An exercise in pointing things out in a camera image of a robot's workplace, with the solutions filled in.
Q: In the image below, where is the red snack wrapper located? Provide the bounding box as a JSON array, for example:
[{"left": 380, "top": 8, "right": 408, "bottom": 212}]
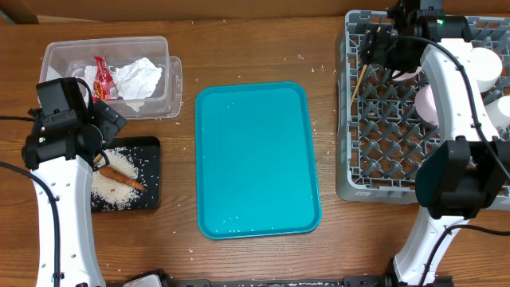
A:
[{"left": 92, "top": 56, "right": 119, "bottom": 101}]

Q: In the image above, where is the wooden chopstick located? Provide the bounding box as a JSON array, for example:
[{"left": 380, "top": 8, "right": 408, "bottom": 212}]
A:
[{"left": 350, "top": 65, "right": 367, "bottom": 105}]

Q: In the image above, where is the brown walnut food scrap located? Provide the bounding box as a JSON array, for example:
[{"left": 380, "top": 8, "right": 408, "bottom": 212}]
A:
[{"left": 93, "top": 154, "right": 103, "bottom": 166}]

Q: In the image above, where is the white napkin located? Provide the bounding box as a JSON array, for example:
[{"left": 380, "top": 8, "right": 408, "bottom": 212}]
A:
[{"left": 82, "top": 57, "right": 163, "bottom": 112}]

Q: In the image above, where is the orange carrot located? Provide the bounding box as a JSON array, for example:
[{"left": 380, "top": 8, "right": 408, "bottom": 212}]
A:
[{"left": 99, "top": 166, "right": 146, "bottom": 191}]

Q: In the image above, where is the pink bowl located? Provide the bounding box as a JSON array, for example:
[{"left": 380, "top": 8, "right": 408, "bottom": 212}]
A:
[{"left": 414, "top": 85, "right": 439, "bottom": 126}]

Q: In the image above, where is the white cup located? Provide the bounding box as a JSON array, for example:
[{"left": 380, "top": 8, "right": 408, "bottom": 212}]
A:
[
  {"left": 471, "top": 47, "right": 503, "bottom": 92},
  {"left": 485, "top": 96, "right": 510, "bottom": 130}
]

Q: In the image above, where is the pink round plate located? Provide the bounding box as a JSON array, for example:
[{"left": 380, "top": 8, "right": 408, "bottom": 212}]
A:
[{"left": 391, "top": 67, "right": 422, "bottom": 82}]

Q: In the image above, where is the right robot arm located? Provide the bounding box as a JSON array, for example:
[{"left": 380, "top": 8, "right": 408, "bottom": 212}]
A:
[{"left": 361, "top": 1, "right": 509, "bottom": 286}]

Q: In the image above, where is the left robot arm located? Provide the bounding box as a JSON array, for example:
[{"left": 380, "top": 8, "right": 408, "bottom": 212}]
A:
[{"left": 22, "top": 77, "right": 127, "bottom": 286}]

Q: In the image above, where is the grey dishwasher rack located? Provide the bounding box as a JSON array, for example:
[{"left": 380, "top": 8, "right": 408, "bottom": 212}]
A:
[{"left": 336, "top": 10, "right": 509, "bottom": 210}]

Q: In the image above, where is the black tray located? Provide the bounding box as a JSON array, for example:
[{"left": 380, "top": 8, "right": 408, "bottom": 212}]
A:
[{"left": 104, "top": 136, "right": 161, "bottom": 210}]

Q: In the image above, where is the clear plastic bin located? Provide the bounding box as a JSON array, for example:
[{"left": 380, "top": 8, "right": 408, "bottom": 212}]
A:
[{"left": 39, "top": 36, "right": 183, "bottom": 120}]

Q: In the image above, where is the pile of rice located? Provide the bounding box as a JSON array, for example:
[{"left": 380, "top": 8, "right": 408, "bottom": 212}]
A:
[{"left": 92, "top": 147, "right": 141, "bottom": 211}]

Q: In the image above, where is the teal serving tray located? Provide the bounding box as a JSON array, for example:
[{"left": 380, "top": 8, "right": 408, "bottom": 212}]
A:
[{"left": 195, "top": 81, "right": 322, "bottom": 240}]

